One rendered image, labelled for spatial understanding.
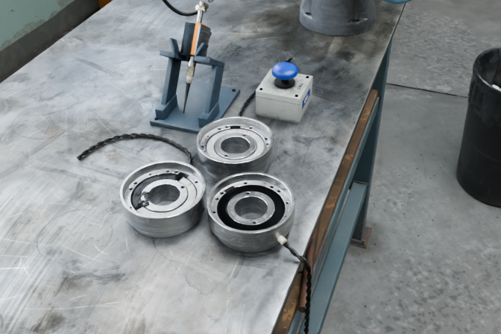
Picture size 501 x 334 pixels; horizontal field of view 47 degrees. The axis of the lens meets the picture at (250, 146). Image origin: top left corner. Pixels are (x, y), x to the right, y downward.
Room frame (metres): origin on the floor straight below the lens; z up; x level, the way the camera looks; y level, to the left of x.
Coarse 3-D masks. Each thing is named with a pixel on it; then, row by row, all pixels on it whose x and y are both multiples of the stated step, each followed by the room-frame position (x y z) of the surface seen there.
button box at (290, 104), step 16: (272, 80) 0.76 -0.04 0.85; (304, 80) 0.76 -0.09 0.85; (256, 96) 0.73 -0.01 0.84; (272, 96) 0.72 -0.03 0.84; (288, 96) 0.71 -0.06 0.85; (304, 96) 0.73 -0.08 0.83; (256, 112) 0.73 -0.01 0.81; (272, 112) 0.72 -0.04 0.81; (288, 112) 0.71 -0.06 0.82; (304, 112) 0.73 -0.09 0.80
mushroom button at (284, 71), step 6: (276, 66) 0.75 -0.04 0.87; (282, 66) 0.75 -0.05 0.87; (288, 66) 0.75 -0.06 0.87; (294, 66) 0.75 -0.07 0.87; (276, 72) 0.74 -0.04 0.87; (282, 72) 0.73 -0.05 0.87; (288, 72) 0.73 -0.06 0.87; (294, 72) 0.74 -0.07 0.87; (282, 78) 0.73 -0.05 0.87; (288, 78) 0.73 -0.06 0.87
